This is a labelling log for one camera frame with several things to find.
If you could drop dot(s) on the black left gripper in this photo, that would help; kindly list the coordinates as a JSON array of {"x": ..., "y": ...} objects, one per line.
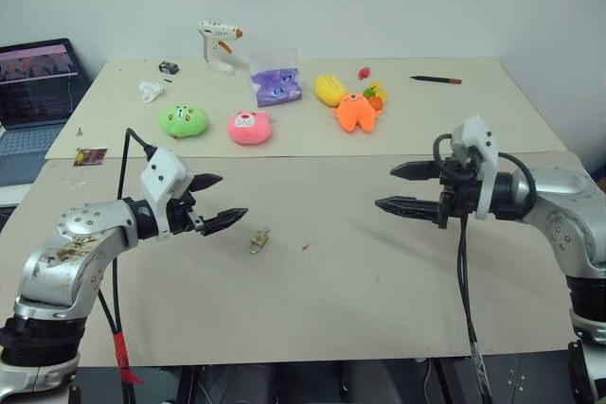
[{"x": 182, "y": 217}]

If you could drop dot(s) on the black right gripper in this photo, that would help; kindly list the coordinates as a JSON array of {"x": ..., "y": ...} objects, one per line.
[{"x": 457, "y": 196}]

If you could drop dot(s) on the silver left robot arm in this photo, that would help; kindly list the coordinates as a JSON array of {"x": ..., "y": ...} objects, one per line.
[{"x": 71, "y": 257}]

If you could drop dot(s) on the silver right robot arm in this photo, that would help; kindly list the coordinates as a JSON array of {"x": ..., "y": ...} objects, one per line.
[{"x": 558, "y": 215}]

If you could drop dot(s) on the pink plush toy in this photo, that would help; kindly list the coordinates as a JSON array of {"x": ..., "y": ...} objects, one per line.
[{"x": 249, "y": 128}]

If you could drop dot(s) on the green plush toy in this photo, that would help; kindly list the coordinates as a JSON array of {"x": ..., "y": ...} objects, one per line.
[{"x": 183, "y": 121}]

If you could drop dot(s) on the orange one-eyed plush toy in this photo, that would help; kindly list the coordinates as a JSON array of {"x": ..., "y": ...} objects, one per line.
[{"x": 356, "y": 113}]

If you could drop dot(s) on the yellow and orange fruit toy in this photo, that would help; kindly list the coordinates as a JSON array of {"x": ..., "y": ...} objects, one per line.
[{"x": 377, "y": 95}]

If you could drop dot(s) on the black pen with red cap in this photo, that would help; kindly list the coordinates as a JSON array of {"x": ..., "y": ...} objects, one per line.
[{"x": 435, "y": 78}]

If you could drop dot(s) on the small red toy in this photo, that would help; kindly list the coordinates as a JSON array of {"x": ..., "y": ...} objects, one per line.
[{"x": 363, "y": 73}]

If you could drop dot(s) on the crumpled white tissue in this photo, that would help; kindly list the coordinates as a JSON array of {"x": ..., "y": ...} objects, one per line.
[{"x": 150, "y": 91}]

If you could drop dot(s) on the yellow plush toy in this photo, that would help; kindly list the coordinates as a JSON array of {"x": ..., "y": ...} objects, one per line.
[{"x": 329, "y": 88}]

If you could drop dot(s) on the purple plush in plastic bag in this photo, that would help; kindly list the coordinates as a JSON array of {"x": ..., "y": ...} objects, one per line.
[{"x": 277, "y": 84}]

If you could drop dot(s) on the small printed card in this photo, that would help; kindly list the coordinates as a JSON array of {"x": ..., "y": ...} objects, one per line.
[{"x": 90, "y": 156}]

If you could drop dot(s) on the small black box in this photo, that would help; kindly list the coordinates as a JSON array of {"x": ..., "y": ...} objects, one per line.
[{"x": 168, "y": 66}]

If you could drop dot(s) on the white hot glue gun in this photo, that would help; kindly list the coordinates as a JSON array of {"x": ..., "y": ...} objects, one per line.
[{"x": 219, "y": 47}]

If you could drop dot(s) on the open laptop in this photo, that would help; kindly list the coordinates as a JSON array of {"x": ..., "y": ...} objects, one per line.
[{"x": 33, "y": 101}]

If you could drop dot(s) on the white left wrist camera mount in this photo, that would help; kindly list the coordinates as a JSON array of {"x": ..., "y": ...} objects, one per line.
[{"x": 163, "y": 174}]

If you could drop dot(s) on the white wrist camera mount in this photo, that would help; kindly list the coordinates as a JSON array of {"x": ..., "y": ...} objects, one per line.
[
  {"x": 480, "y": 153},
  {"x": 163, "y": 174}
]

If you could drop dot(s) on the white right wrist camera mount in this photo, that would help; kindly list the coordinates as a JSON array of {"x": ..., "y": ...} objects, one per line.
[{"x": 480, "y": 153}]

